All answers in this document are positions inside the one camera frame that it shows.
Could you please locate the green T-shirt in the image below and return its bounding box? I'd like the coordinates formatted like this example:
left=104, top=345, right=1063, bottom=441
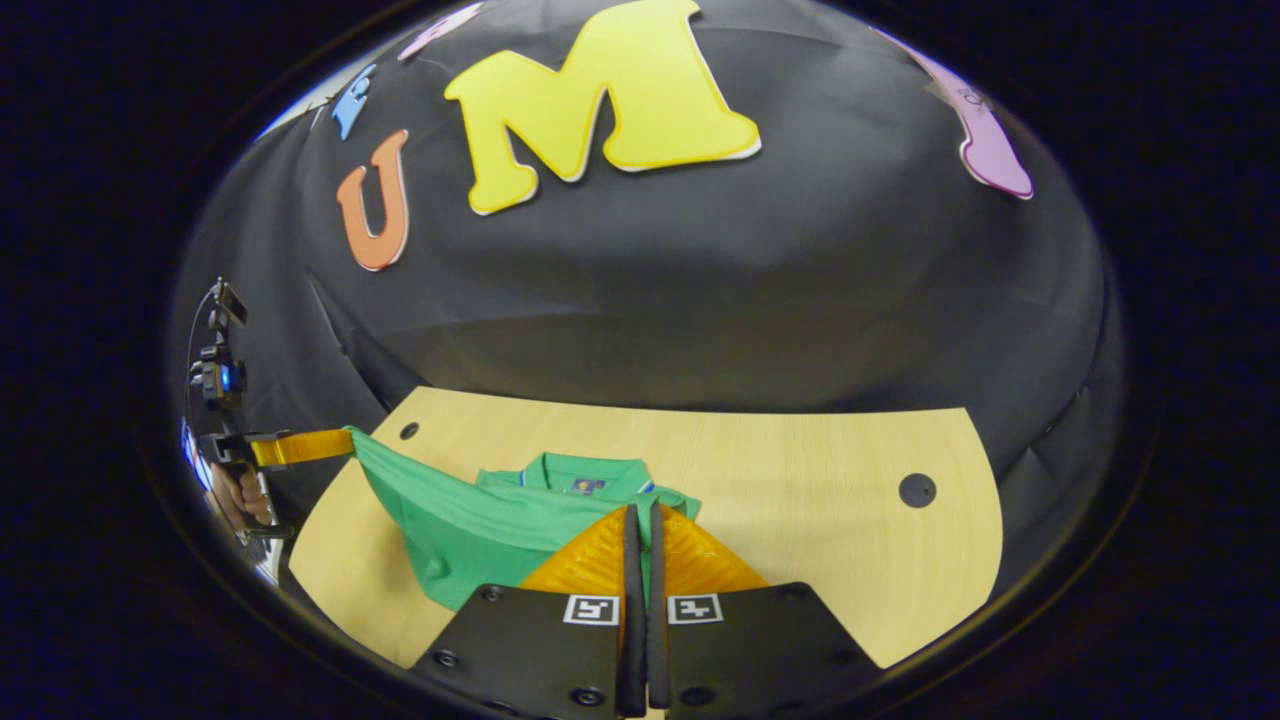
left=345, top=425, right=703, bottom=613

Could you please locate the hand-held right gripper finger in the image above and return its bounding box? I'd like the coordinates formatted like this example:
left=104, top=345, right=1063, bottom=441
left=410, top=503, right=647, bottom=720
left=646, top=499, right=883, bottom=720

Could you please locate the computer monitor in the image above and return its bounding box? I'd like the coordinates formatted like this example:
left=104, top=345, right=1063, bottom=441
left=180, top=418, right=209, bottom=491

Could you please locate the black backdrop cloth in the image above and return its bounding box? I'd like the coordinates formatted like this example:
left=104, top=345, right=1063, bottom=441
left=170, top=0, right=1126, bottom=611

